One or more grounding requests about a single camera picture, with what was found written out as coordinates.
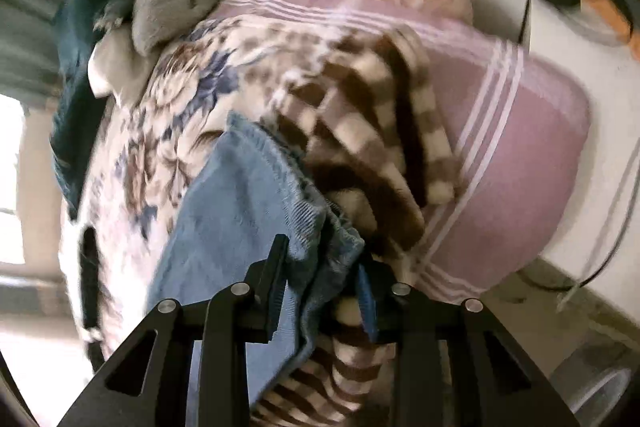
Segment white round container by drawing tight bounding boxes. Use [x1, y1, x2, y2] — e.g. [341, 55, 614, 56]
[560, 364, 633, 418]

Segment pink striped bed sheet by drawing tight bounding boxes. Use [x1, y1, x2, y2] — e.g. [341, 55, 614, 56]
[215, 0, 596, 303]

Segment dark teal cloth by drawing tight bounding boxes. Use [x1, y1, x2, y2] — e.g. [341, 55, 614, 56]
[50, 0, 146, 220]

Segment cream white cloth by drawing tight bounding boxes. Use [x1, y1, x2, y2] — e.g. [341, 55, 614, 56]
[88, 27, 156, 108]

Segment orange object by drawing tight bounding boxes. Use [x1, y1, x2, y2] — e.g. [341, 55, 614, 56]
[570, 0, 637, 45]

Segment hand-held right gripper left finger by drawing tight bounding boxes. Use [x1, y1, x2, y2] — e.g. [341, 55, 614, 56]
[56, 234, 290, 427]

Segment blue denim pants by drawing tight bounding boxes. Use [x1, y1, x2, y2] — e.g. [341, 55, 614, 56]
[146, 111, 366, 410]

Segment brown checkered fleece blanket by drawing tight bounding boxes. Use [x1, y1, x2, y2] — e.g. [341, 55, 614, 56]
[250, 27, 463, 427]

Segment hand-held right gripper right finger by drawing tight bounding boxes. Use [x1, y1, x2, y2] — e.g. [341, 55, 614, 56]
[356, 252, 583, 427]

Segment floral printed blanket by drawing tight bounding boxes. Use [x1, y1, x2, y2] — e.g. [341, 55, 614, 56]
[59, 16, 341, 360]

